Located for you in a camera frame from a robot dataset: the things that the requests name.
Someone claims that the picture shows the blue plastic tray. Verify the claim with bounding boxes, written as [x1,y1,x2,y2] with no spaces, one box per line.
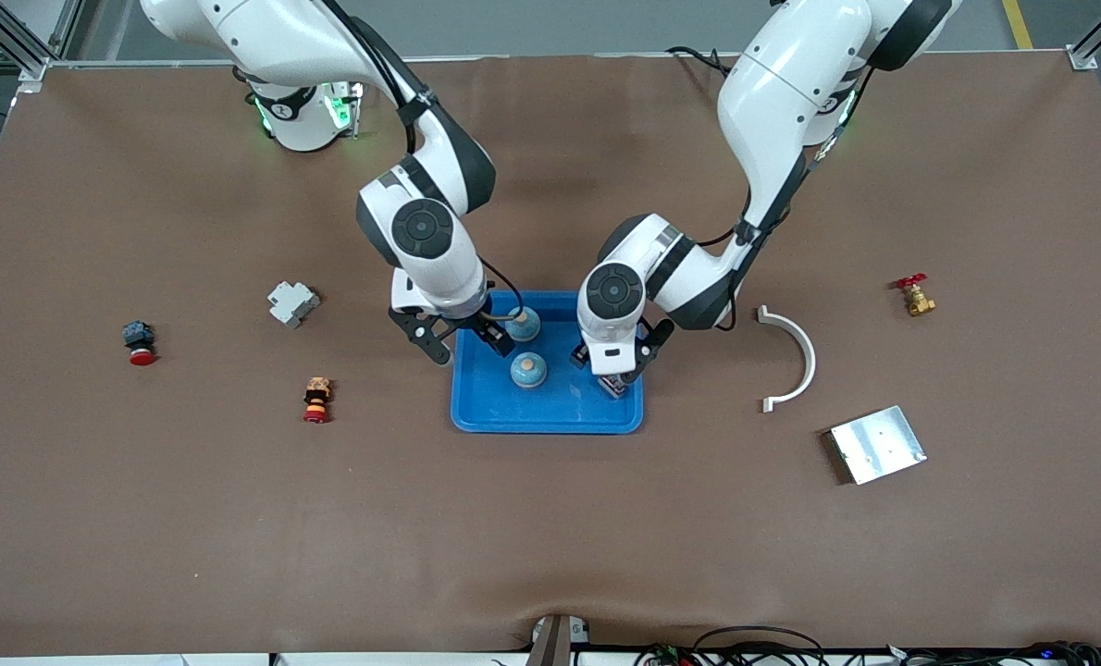
[450,290,645,436]

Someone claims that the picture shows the white grey plastic terminal block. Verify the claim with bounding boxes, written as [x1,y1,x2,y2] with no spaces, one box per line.
[266,280,322,330]

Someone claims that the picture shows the orange red stacked button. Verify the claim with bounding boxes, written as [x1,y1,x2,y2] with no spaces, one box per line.
[303,376,334,425]

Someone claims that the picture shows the brown table cover mat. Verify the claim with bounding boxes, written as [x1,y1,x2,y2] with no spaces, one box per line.
[0,51,1101,660]

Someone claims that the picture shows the white curved pipe clamp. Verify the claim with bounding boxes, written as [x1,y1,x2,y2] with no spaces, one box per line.
[757,304,818,413]

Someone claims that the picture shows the red push button black block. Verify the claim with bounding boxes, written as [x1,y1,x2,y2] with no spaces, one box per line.
[122,320,157,367]

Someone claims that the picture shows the silver metal plate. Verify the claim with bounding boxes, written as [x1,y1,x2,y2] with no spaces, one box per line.
[828,405,928,486]

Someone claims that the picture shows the grey brown mounting bracket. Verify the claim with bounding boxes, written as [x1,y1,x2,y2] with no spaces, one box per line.
[526,613,593,666]

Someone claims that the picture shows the cable bundle coloured connectors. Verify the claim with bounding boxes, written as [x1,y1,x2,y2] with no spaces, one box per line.
[634,643,699,666]

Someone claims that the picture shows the brass valve red handle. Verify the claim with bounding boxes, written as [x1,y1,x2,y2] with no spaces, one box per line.
[894,273,937,318]

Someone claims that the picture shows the black cable bundle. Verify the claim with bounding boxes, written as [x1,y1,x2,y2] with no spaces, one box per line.
[884,640,1101,666]

